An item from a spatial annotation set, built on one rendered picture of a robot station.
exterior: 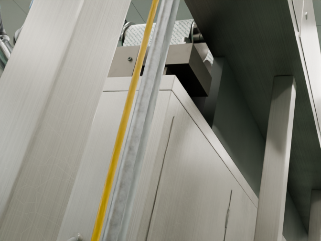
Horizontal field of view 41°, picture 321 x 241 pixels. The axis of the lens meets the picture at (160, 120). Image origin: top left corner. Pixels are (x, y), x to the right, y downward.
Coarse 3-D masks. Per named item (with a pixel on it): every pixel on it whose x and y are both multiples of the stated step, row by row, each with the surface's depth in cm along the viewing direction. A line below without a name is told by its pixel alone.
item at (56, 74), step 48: (48, 0) 37; (96, 0) 36; (48, 48) 34; (96, 48) 36; (0, 96) 33; (48, 96) 31; (96, 96) 36; (288, 96) 124; (0, 144) 31; (48, 144) 31; (288, 144) 119; (0, 192) 28; (48, 192) 31; (0, 240) 27; (48, 240) 31
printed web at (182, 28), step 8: (144, 24) 145; (176, 24) 137; (184, 24) 136; (128, 32) 144; (136, 32) 143; (152, 32) 140; (176, 32) 136; (184, 32) 134; (128, 40) 142; (136, 40) 141; (208, 56) 157
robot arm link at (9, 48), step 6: (0, 30) 162; (0, 36) 160; (6, 36) 163; (0, 42) 160; (6, 42) 162; (0, 48) 159; (6, 48) 160; (12, 48) 162; (0, 54) 159; (6, 54) 159; (0, 60) 159; (6, 60) 159
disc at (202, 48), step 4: (192, 28) 132; (196, 28) 135; (192, 32) 132; (196, 32) 135; (192, 36) 132; (196, 36) 135; (192, 40) 132; (196, 40) 135; (196, 44) 135; (200, 44) 138; (204, 44) 141; (196, 48) 135; (200, 48) 138; (204, 48) 141; (208, 48) 145; (200, 52) 138; (204, 52) 141; (204, 56) 142
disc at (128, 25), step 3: (126, 24) 146; (129, 24) 148; (132, 24) 150; (135, 24) 151; (126, 27) 146; (123, 30) 144; (126, 30) 146; (123, 33) 144; (123, 36) 144; (123, 39) 144; (123, 42) 144
